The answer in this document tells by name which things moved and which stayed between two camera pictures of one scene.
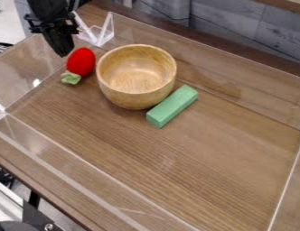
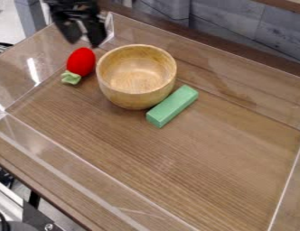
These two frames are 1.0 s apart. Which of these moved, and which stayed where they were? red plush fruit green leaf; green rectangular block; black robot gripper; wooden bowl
Moved: black robot gripper
Stayed: wooden bowl; red plush fruit green leaf; green rectangular block
